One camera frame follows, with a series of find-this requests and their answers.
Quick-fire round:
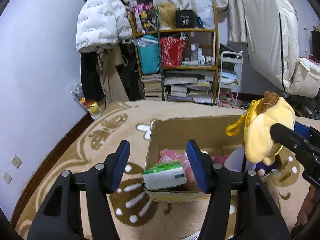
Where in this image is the yellow dog plush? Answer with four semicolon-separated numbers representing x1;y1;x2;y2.
225;91;296;166

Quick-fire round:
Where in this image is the lavender-headed plush doll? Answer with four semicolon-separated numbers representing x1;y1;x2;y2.
222;147;281;177

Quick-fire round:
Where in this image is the pink cylindrical plush pillow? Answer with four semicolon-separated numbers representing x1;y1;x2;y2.
182;159;200;191

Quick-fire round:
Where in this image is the green tissue pack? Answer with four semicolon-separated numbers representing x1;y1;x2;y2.
142;160;187;191

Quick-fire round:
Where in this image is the pink plastic pack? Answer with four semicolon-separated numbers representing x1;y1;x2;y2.
158;149;191;170

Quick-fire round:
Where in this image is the pink plush toy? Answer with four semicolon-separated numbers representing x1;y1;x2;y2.
212;155;229;165

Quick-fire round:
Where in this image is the person's right hand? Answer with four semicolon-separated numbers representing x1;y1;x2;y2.
292;185;319;235

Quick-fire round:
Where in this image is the white cushion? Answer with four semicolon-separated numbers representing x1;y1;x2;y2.
287;57;319;98

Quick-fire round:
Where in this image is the beige patterned carpet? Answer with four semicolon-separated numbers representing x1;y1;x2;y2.
13;100;320;240

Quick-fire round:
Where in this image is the open cardboard box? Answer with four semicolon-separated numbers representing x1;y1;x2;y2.
142;114;283;203

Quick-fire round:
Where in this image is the white utility cart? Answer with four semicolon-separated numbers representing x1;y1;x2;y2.
216;50;244;108

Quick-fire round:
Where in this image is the right stack of books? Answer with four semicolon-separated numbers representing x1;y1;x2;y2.
163;69;216;105

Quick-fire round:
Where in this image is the stack of books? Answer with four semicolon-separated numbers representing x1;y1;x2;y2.
163;69;216;105
141;73;162;101

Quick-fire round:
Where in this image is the bag of snacks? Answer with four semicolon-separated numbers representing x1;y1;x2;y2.
70;81;102;120

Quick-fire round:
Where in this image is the white covered mattress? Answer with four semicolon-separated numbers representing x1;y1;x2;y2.
242;0;300;95

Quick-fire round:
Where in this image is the black hanging coat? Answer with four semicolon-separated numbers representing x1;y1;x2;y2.
80;51;105;102

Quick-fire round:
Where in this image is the wooden shelving unit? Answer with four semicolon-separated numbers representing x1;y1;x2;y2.
130;3;219;105

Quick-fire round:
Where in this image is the red patterned bag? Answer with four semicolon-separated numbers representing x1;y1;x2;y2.
160;37;187;68

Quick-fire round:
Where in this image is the left stack of books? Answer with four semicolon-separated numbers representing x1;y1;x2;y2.
141;73;162;101

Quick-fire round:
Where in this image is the black gift box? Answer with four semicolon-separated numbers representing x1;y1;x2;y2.
176;10;195;28

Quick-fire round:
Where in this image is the beige hanging coat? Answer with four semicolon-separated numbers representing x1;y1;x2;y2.
97;45;129;105

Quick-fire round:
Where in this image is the teal bag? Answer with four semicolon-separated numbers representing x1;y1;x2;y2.
133;35;159;75

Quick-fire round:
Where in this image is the white puffer jacket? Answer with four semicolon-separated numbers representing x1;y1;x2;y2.
76;0;132;53

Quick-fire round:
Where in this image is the lower wall socket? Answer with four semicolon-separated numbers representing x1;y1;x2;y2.
2;172;12;184

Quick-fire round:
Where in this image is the wall socket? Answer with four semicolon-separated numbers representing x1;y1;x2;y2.
2;172;12;184
11;155;22;169

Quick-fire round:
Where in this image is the upper wall socket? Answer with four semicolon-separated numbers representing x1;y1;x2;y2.
11;155;22;169

